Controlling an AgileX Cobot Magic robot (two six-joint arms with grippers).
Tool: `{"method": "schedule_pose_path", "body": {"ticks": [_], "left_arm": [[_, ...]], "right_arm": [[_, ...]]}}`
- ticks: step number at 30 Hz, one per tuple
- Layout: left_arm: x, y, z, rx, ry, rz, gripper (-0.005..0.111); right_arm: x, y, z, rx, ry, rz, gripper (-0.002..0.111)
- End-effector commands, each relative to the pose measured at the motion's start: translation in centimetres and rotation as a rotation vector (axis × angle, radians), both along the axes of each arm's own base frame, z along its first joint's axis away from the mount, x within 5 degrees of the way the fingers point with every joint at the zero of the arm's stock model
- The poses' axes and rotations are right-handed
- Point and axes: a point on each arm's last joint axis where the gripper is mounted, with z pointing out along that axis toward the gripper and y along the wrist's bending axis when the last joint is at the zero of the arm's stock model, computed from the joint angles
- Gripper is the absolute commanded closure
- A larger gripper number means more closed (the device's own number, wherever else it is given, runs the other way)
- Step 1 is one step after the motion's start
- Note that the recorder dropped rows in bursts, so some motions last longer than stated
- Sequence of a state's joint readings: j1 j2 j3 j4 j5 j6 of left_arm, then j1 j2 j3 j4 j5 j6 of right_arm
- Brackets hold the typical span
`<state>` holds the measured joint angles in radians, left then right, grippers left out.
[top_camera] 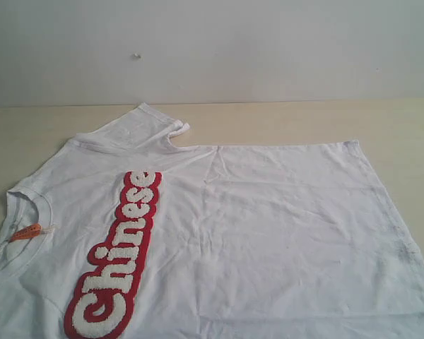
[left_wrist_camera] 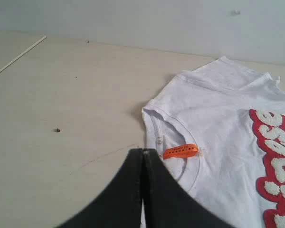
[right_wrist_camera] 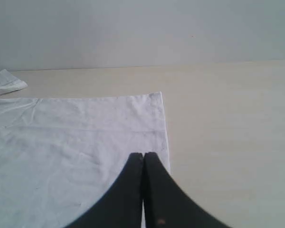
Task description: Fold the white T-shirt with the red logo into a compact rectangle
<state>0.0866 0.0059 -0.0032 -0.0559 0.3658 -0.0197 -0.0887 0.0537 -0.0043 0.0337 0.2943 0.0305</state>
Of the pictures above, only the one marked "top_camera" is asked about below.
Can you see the white t-shirt red lettering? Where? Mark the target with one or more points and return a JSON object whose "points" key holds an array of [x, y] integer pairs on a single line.
{"points": [[121, 234]]}

